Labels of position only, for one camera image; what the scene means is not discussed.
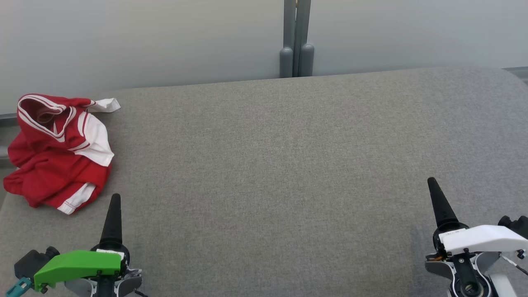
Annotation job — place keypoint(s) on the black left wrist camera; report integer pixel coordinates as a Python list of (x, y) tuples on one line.
[(31, 262)]

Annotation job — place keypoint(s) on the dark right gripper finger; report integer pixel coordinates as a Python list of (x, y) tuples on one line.
[(441, 210)]

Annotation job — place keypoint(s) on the grey floor rail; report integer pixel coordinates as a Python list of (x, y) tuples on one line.
[(517, 74), (8, 116)]

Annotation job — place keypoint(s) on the red shorts with white trim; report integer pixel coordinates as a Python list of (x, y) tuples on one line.
[(49, 177)]

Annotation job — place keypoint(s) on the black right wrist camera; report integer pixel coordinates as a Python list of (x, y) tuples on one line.
[(515, 225)]

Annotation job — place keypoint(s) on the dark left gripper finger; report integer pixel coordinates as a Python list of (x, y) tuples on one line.
[(113, 227)]

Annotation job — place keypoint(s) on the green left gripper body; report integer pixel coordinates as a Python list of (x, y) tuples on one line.
[(74, 264)]

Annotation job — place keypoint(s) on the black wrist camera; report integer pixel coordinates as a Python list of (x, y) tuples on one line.
[(31, 262), (515, 225)]

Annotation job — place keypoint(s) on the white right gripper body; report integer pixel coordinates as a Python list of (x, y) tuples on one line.
[(482, 239)]

